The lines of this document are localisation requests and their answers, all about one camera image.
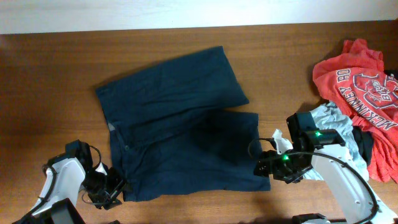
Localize navy blue shorts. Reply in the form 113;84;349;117
95;46;271;202

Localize red printed t-shirt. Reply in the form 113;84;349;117
312;39;397;182

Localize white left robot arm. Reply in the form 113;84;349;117
16;140;127;224

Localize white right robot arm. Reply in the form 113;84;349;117
254;112;397;223

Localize black garment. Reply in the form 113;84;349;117
352;126;374;167

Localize light blue crumpled shirt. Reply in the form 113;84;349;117
310;102;369;181

